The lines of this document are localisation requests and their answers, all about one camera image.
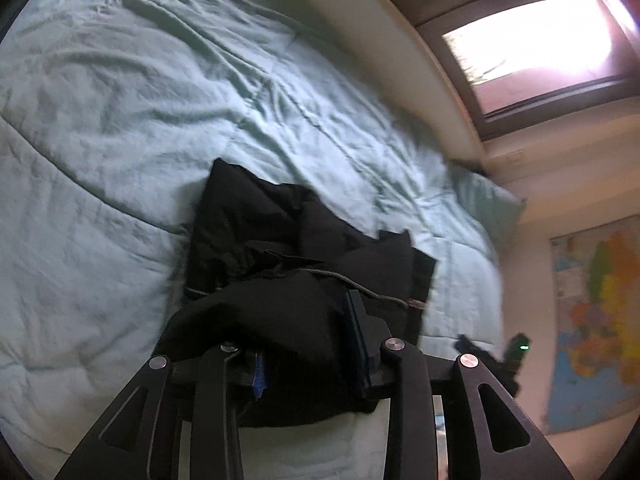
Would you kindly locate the light green quilted comforter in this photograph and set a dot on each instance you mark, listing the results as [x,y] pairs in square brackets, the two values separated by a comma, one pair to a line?
[112,113]

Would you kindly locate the light green pillow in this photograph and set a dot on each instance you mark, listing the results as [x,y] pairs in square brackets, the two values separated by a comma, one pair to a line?
[496,209]

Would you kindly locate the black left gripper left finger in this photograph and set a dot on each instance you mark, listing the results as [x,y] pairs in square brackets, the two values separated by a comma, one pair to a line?
[252,376]

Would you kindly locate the black pants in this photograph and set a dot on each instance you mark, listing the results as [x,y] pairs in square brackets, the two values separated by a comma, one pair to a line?
[268,271]

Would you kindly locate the colourful wall map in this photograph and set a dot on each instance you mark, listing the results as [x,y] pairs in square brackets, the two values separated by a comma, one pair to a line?
[596,290]

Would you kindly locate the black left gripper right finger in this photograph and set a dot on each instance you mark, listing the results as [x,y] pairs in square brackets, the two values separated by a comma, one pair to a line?
[370,333]

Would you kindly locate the dark framed window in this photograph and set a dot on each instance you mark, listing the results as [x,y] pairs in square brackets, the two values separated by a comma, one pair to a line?
[517,63]

